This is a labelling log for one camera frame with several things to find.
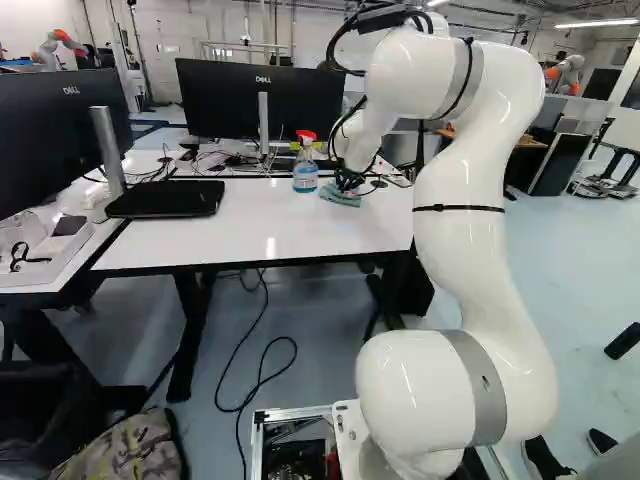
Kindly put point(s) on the white desk with monitor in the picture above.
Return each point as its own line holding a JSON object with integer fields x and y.
{"x": 75, "y": 260}

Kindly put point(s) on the black laptop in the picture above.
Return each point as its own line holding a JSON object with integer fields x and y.
{"x": 167, "y": 199}

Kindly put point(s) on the camouflage bag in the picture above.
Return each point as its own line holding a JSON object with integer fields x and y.
{"x": 125, "y": 447}

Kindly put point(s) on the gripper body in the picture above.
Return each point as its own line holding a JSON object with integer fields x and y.
{"x": 348, "y": 182}

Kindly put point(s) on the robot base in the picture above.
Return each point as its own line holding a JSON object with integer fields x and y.
{"x": 295, "y": 440}

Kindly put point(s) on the white table black legs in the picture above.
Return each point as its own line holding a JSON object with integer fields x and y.
{"x": 280, "y": 225}

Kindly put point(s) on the black monitor on silver post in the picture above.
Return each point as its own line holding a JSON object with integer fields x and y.
{"x": 250, "y": 100}
{"x": 45, "y": 135}

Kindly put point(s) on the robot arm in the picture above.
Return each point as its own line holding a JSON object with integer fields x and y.
{"x": 465, "y": 250}

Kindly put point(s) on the clear spray bottle red trigger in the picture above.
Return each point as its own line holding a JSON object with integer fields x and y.
{"x": 305, "y": 172}

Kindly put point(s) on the green towel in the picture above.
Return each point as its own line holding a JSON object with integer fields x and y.
{"x": 334, "y": 196}

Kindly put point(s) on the person's legs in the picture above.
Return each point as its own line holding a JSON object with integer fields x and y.
{"x": 601, "y": 441}

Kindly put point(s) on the black office chair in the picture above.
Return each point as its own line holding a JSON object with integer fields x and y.
{"x": 45, "y": 400}

